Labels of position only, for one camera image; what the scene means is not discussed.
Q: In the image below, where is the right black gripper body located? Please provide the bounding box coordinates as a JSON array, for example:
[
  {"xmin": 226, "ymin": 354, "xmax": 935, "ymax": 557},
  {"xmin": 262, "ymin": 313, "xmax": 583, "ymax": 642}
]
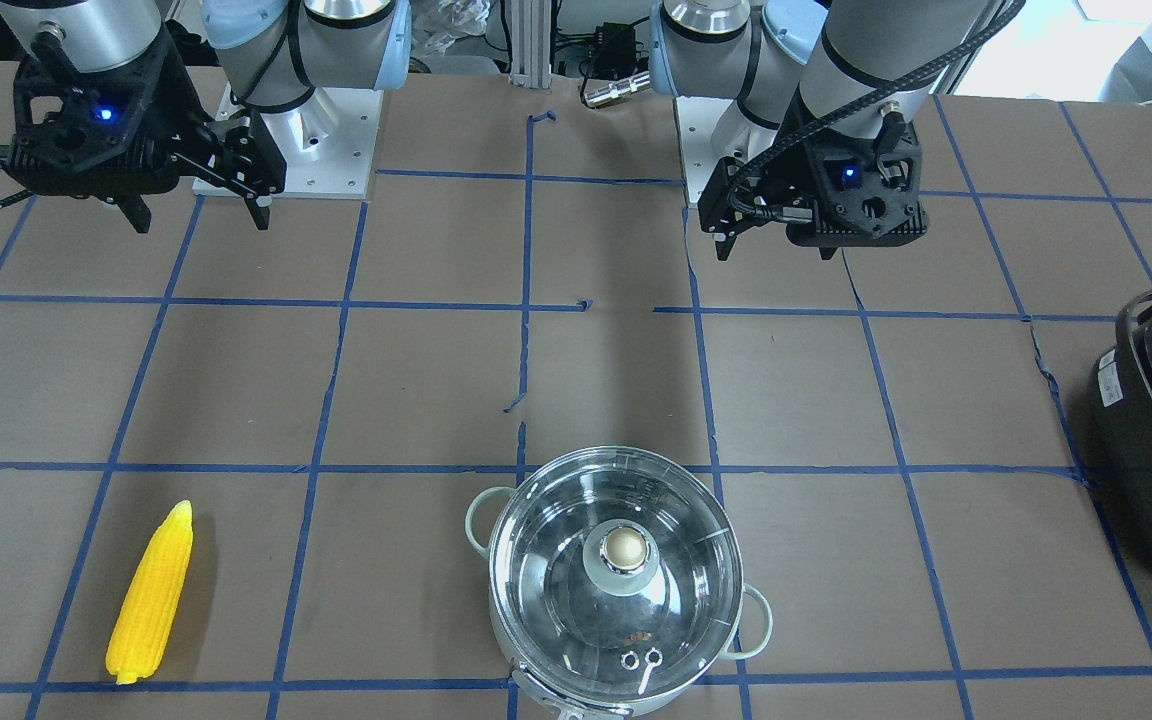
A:
[{"xmin": 10, "ymin": 26, "xmax": 287, "ymax": 200}]

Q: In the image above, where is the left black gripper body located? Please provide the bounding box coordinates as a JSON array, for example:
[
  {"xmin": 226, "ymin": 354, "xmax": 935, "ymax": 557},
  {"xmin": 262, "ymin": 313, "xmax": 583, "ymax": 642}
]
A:
[{"xmin": 737, "ymin": 126, "xmax": 929, "ymax": 249}]

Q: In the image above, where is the glass pot lid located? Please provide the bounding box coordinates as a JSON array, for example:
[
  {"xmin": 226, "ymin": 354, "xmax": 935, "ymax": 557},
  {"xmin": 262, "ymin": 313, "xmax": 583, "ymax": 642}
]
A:
[{"xmin": 488, "ymin": 446, "xmax": 743, "ymax": 677}]

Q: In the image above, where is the yellow plastic corn cob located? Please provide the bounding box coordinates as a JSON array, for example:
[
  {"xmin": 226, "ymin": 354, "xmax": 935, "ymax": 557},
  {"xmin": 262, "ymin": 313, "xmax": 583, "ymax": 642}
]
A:
[{"xmin": 105, "ymin": 500, "xmax": 195, "ymax": 685}]

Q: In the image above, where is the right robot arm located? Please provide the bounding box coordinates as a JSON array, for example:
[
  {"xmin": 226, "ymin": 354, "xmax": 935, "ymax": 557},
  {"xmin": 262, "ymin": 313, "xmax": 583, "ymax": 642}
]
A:
[{"xmin": 0, "ymin": 1, "xmax": 412, "ymax": 233}]

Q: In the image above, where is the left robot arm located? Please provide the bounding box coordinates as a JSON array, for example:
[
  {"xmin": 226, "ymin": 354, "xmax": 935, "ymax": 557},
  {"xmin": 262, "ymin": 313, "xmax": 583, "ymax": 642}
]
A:
[{"xmin": 649, "ymin": 1, "xmax": 1023, "ymax": 262}]

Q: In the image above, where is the pale green cooking pot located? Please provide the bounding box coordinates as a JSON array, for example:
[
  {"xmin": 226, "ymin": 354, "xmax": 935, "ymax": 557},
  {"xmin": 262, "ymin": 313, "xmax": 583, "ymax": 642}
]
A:
[{"xmin": 464, "ymin": 446, "xmax": 773, "ymax": 720}]

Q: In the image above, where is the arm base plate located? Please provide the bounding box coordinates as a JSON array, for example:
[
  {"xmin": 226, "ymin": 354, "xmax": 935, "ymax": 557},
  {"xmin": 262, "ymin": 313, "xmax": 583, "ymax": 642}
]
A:
[
  {"xmin": 675, "ymin": 96, "xmax": 780, "ymax": 209},
  {"xmin": 262, "ymin": 88, "xmax": 387, "ymax": 200}
]

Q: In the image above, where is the silver cable connector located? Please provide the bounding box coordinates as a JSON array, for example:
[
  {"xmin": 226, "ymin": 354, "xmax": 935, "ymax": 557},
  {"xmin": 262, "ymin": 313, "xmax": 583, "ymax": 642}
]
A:
[{"xmin": 579, "ymin": 70, "xmax": 652, "ymax": 109}]

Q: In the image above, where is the aluminium frame post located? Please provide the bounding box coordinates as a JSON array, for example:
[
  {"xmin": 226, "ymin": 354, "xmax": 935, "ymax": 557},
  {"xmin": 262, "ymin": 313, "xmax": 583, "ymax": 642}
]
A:
[{"xmin": 506, "ymin": 0, "xmax": 556, "ymax": 92}]

